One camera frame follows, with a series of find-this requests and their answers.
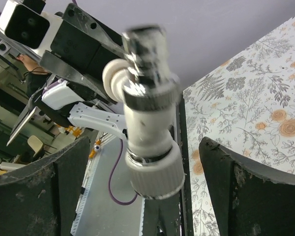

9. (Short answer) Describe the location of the white slotted cable duct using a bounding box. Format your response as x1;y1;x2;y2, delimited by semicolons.
70;139;104;236

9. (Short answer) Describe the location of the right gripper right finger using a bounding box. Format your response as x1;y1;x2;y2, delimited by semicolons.
199;137;295;236

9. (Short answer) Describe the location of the white chrome faucet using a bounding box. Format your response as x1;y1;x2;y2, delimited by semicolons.
122;25;181;199

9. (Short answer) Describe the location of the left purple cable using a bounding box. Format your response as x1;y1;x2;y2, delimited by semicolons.
108;137;138;205

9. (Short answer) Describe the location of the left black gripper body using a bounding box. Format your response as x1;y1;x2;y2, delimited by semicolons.
51;12;123;79

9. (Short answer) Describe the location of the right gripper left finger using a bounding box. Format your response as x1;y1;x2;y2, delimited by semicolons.
0;137;90;236

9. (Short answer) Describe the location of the floral table mat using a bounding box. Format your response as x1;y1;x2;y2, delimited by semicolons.
183;16;295;236

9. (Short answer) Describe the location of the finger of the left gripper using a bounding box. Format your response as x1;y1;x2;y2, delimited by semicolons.
63;3;124;57
40;50;111;103

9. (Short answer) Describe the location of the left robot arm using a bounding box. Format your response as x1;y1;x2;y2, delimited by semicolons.
21;3;127;140

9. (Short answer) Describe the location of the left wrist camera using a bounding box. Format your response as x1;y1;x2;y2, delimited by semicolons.
0;0;63;58

